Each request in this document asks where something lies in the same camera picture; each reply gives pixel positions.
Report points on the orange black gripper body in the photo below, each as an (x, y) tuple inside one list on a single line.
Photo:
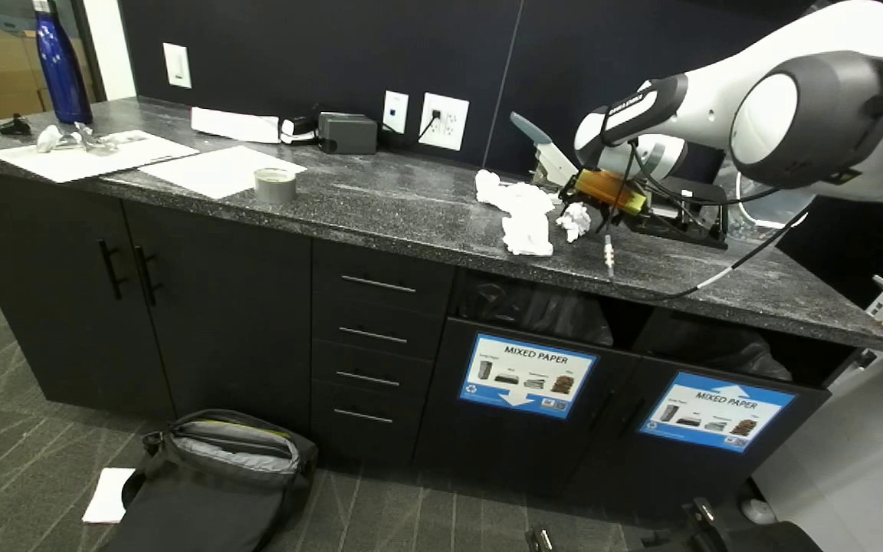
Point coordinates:
[(619, 200)]

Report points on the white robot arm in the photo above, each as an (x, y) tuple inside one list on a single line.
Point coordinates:
[(800, 110)]

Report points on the black hole punch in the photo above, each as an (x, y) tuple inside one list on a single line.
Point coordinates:
[(689, 211)]

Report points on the left mixed paper sign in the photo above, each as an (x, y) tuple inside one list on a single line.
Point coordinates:
[(526, 375)]

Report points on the mixed paper sign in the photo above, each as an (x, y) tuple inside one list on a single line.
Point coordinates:
[(711, 413), (526, 375)]

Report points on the black power adapter box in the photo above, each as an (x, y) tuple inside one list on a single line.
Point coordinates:
[(348, 134)]

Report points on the right mixed paper sign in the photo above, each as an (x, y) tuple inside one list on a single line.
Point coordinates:
[(711, 413)]

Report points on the grey tape roll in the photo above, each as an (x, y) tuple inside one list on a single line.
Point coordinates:
[(275, 178)]

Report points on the white power strip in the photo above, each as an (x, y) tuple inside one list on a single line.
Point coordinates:
[(239, 127)]

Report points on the white paper sheet right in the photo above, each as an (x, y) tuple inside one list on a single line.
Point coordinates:
[(220, 173)]

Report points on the white paper sheet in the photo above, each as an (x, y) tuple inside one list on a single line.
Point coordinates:
[(93, 158), (220, 173)]

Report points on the white paper sheet left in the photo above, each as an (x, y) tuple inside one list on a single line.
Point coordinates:
[(93, 158)]

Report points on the grey black backpack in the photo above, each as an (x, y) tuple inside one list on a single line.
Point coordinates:
[(215, 484)]

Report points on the blue water bottle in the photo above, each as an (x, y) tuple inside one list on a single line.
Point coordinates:
[(58, 67)]

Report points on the white paper on floor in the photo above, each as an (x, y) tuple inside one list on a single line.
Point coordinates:
[(104, 503)]

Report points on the white double wall outlet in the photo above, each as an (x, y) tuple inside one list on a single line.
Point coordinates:
[(442, 121)]

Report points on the small white wall plate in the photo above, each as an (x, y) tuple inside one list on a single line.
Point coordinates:
[(392, 111)]

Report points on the white light switch plate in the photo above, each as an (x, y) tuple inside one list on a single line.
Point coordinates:
[(177, 67)]

